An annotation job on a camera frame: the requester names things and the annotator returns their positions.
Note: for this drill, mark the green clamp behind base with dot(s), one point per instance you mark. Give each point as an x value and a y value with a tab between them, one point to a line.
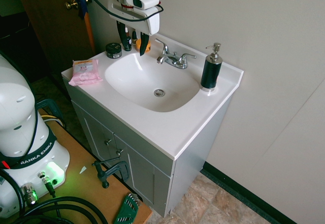
54	108

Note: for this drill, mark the grey vanity cabinet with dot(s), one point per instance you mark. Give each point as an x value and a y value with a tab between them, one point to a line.
144	173

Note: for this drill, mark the dark dropper bottle white cap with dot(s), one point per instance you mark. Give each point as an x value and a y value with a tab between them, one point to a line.
128	43

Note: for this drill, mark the metal cabinet door knob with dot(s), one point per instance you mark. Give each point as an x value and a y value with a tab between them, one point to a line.
108	142
119	152

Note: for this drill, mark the brown wooden door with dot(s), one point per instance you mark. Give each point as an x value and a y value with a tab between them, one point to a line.
50	31

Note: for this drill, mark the pink wipes pack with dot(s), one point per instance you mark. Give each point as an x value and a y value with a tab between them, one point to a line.
85	74

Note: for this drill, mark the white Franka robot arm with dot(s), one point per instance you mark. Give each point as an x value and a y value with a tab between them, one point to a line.
15	102

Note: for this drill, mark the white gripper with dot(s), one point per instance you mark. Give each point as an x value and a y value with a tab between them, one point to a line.
137	18

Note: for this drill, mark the silver base connector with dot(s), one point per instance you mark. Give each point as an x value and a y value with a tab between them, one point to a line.
29	193

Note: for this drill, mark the black round jar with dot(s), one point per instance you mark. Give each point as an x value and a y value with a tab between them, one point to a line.
113	50

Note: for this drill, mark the dark green C-clamp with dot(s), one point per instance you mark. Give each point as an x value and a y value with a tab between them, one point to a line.
124	169

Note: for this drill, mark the small white paper scrap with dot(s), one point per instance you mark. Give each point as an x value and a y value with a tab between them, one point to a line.
83	169

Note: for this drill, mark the blue tape strip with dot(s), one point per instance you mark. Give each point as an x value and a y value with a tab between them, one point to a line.
82	6

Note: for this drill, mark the white vanity sink top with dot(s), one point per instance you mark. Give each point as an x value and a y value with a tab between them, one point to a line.
157	135

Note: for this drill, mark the small dark bottle black cap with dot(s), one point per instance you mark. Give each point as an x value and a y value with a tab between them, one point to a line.
134	39

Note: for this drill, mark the orange round jar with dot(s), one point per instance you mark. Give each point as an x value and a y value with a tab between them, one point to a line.
137	46

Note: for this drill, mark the chrome sink drain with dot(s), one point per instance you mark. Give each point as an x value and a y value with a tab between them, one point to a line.
159	92

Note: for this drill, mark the black wall baseboard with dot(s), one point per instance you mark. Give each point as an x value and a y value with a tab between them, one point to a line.
248	198

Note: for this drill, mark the green hex key set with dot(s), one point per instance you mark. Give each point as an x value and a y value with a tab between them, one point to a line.
125	210

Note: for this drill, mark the black chrome soap dispenser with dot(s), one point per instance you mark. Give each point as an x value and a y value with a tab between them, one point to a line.
210	71

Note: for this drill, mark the brass door knob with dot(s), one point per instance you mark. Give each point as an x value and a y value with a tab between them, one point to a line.
71	4

